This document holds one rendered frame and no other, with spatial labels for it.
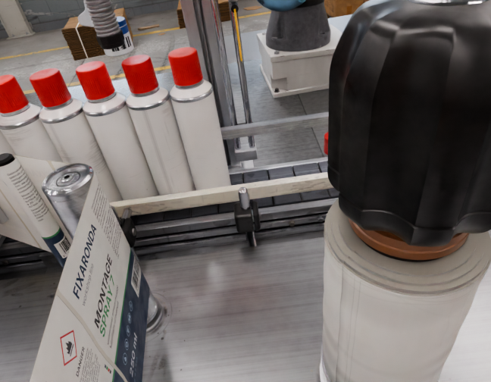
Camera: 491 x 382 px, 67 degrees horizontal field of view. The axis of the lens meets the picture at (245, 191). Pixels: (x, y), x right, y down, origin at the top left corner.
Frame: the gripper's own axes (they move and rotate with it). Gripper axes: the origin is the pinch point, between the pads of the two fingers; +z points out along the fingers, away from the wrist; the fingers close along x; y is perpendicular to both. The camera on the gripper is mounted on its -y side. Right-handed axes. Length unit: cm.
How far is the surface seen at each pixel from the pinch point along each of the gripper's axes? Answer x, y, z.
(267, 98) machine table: 14.0, -32.7, 16.7
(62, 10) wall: -494, 171, 79
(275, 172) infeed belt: 50, -28, 12
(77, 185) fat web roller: 72, -11, -7
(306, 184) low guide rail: 57, -31, 9
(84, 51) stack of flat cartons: -332, 113, 93
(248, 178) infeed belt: 50, -24, 12
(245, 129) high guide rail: 49, -24, 4
